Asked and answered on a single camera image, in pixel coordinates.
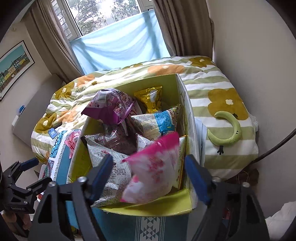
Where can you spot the pink white snack bag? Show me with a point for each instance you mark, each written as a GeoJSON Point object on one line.
{"type": "Point", "coordinates": [153, 170]}

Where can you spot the green crescent plush toy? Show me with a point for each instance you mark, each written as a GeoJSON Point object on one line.
{"type": "Point", "coordinates": [228, 136]}

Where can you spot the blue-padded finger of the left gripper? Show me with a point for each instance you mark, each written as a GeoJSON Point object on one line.
{"type": "Point", "coordinates": [29, 164]}

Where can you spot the framed town picture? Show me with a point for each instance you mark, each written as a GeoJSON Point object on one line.
{"type": "Point", "coordinates": [14, 64]}

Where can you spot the blue tag on quilt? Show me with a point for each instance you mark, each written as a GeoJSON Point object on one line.
{"type": "Point", "coordinates": [52, 133]}

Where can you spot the floral striped quilt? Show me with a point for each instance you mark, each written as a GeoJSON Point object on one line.
{"type": "Point", "coordinates": [209, 91]}

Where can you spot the pink striped snack bag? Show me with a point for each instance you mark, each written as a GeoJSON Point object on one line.
{"type": "Point", "coordinates": [71, 140]}

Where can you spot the purple snack bag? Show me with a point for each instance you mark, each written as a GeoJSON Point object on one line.
{"type": "Point", "coordinates": [111, 106]}

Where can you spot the window with white frame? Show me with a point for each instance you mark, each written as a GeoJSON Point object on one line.
{"type": "Point", "coordinates": [81, 17]}

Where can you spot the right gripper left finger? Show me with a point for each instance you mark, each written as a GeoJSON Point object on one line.
{"type": "Point", "coordinates": [97, 178]}

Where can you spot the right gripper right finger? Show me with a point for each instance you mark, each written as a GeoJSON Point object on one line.
{"type": "Point", "coordinates": [200, 178]}

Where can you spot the left beige curtain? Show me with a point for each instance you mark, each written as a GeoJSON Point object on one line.
{"type": "Point", "coordinates": [50, 41]}

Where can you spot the right beige curtain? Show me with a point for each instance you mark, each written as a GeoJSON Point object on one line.
{"type": "Point", "coordinates": [186, 27]}

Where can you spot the beige curtain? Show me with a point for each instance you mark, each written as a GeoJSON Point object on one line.
{"type": "Point", "coordinates": [186, 27]}
{"type": "Point", "coordinates": [50, 41]}

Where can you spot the grey headboard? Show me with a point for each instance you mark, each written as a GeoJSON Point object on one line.
{"type": "Point", "coordinates": [35, 109]}

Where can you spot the green cardboard box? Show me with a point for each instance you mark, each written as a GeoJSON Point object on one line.
{"type": "Point", "coordinates": [177, 202]}

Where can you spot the gold foil snack bag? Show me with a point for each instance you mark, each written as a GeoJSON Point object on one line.
{"type": "Point", "coordinates": [151, 98]}

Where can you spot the blue white item on headboard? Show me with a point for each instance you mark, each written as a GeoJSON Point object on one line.
{"type": "Point", "coordinates": [19, 112]}

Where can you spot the light blue window cloth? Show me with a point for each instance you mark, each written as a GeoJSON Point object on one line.
{"type": "Point", "coordinates": [126, 42]}

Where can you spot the dark maroon snack bag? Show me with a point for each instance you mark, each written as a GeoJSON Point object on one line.
{"type": "Point", "coordinates": [114, 138]}

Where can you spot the blue patterned snack bag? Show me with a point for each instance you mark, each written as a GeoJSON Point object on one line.
{"type": "Point", "coordinates": [154, 125]}

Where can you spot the white cloth at corner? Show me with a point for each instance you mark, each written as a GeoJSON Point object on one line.
{"type": "Point", "coordinates": [278, 224]}

